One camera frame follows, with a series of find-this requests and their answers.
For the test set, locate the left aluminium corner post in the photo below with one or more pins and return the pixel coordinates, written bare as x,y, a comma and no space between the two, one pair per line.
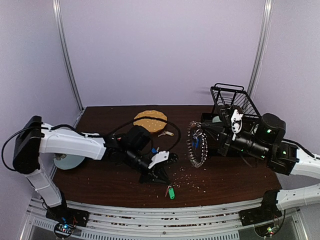
66,57

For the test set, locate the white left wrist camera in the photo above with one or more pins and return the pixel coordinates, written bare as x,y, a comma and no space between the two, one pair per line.
158,158

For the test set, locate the yellow dotted plate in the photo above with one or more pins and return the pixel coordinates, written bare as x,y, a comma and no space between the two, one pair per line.
152,125

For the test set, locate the black wire dish rack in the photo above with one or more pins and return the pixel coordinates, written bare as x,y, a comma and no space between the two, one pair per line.
226,99

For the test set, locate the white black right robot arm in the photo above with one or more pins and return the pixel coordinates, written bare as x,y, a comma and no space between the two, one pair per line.
261,137

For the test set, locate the key with yellow tag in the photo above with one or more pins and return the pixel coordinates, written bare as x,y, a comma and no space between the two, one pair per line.
166,133

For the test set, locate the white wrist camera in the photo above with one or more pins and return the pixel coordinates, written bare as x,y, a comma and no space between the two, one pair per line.
158,158
236,121

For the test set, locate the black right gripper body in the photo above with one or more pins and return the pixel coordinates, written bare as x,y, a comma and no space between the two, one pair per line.
224,144

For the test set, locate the aluminium corner post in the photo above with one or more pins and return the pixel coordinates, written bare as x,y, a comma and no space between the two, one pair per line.
66,57
261,47

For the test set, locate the blue tag key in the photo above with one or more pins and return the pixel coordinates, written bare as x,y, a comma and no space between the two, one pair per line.
195,140

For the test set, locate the light blue plate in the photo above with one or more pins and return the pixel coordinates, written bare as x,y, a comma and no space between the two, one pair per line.
67,161

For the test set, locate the key with light-blue tag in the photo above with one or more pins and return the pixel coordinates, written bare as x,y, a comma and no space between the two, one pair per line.
155,150

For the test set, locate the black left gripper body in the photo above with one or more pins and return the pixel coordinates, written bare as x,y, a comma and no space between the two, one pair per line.
154,167

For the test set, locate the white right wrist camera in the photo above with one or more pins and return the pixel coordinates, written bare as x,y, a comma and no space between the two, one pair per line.
236,121

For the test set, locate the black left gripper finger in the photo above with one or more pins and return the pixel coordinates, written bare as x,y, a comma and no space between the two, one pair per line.
149,179
162,177

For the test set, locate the aluminium front rail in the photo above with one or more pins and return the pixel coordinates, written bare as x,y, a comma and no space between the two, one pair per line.
213,222

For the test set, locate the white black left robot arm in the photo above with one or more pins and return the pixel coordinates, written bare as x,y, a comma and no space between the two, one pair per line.
65,142

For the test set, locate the right aluminium corner post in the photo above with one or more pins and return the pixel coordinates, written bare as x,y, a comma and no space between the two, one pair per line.
261,47

